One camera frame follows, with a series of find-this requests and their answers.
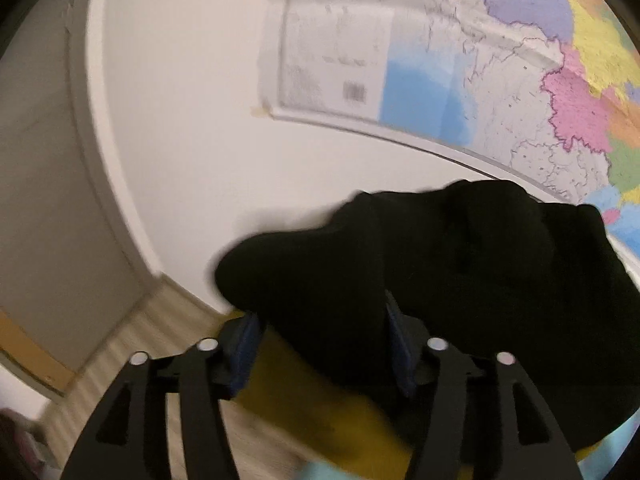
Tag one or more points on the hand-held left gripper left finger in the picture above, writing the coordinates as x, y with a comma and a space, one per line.
245, 355

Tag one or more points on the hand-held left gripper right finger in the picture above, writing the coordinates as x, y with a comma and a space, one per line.
400, 355

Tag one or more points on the black buttoned coat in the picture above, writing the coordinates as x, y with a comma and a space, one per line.
450, 270

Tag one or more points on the mustard yellow garment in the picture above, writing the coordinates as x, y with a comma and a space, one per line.
310, 410

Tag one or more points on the teal grey patterned bedsheet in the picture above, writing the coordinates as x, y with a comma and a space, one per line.
325, 475

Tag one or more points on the grey door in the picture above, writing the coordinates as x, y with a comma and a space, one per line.
50, 185

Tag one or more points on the colourful wall map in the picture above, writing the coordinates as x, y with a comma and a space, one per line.
450, 60

